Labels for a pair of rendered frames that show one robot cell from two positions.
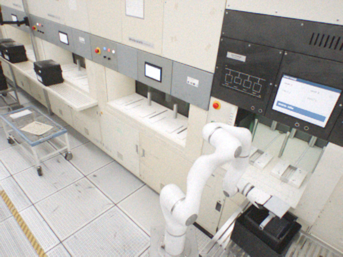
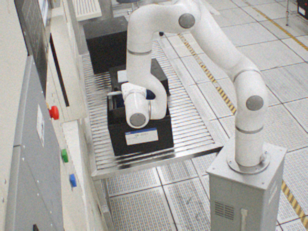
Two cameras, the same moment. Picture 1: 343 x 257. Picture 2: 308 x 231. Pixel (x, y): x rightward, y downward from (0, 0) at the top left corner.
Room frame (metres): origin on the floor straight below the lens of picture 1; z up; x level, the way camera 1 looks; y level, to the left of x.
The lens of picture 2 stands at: (2.00, 0.53, 1.92)
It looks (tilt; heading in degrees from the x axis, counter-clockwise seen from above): 34 degrees down; 223
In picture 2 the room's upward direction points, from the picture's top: 9 degrees counter-clockwise
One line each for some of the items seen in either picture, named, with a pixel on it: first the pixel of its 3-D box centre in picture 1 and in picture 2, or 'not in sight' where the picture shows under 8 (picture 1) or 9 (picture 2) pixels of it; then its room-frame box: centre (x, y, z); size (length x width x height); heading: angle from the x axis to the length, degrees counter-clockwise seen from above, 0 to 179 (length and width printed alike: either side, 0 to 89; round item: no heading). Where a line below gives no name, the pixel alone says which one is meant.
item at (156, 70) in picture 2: not in sight; (137, 78); (0.57, -0.88, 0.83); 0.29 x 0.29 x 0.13; 52
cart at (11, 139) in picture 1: (37, 136); not in sight; (2.50, 1.73, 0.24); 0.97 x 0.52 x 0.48; 53
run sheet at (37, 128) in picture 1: (37, 127); not in sight; (2.37, 1.61, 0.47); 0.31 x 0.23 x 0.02; 71
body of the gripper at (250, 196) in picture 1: (257, 196); (133, 92); (0.97, -0.52, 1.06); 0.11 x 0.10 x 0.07; 44
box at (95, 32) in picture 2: not in sight; (109, 44); (0.37, -1.28, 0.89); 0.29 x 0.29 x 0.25; 52
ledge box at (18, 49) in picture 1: (14, 52); not in sight; (3.77, 2.60, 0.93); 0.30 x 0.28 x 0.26; 53
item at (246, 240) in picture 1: (264, 231); (139, 119); (0.89, -0.60, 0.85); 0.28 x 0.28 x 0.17; 44
